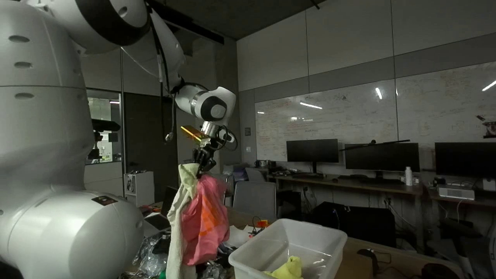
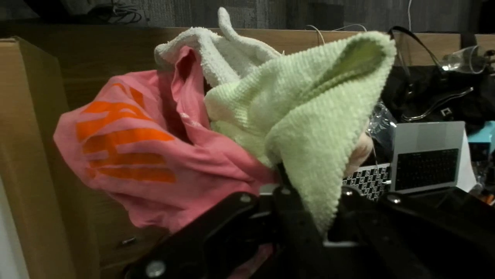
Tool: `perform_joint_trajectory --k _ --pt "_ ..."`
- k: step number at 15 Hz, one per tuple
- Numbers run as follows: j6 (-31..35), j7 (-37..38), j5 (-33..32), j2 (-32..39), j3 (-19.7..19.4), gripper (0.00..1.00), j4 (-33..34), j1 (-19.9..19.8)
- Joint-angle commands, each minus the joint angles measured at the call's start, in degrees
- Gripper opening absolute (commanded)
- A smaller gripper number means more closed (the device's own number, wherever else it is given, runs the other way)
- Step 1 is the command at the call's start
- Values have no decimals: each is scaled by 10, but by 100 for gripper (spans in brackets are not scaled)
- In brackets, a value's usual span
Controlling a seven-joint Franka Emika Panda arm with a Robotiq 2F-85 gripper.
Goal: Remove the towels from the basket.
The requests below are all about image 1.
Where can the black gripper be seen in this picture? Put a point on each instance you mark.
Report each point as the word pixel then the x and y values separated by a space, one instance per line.
pixel 208 153

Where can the peach orange towel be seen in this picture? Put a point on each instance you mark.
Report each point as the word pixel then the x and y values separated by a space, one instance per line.
pixel 209 212

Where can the pink towel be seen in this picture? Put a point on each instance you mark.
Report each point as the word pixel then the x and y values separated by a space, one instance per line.
pixel 206 243

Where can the yellow towel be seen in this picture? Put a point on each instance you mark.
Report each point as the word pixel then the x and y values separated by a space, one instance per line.
pixel 288 269

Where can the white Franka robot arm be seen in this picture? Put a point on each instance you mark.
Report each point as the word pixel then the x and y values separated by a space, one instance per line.
pixel 51 156

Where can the white plastic basket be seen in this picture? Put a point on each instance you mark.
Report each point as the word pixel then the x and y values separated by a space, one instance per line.
pixel 248 258

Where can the grey office chair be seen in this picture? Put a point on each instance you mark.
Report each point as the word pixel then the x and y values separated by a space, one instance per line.
pixel 254 199

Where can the dark door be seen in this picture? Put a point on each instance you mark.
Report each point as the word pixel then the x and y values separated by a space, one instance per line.
pixel 149 140

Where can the small white cabinet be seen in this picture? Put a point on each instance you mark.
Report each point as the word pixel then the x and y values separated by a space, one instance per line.
pixel 139 188

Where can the white paper sheet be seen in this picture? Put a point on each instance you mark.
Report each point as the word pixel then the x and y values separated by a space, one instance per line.
pixel 239 236

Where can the small orange object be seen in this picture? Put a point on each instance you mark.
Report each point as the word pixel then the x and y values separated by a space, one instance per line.
pixel 262 224

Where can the crumpled clear plastic bag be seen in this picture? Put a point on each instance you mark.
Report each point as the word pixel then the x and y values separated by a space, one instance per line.
pixel 149 258

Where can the long wooden desk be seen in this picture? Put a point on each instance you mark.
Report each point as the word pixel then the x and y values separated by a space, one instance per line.
pixel 350 185
pixel 485 202

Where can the white plastic bottle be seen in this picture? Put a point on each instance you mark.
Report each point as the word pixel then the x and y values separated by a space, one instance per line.
pixel 408 178

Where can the large whiteboard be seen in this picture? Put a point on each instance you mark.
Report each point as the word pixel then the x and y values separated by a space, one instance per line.
pixel 439 103

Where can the white flat device box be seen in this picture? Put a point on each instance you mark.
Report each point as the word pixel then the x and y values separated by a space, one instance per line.
pixel 456 193

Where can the small white box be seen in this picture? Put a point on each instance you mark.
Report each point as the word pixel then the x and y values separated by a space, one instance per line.
pixel 488 185

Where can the gold wrist camera bar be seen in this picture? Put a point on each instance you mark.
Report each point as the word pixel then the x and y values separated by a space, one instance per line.
pixel 189 134

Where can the dark wall-mounted fixture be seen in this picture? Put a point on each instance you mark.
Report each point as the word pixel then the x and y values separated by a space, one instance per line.
pixel 488 126

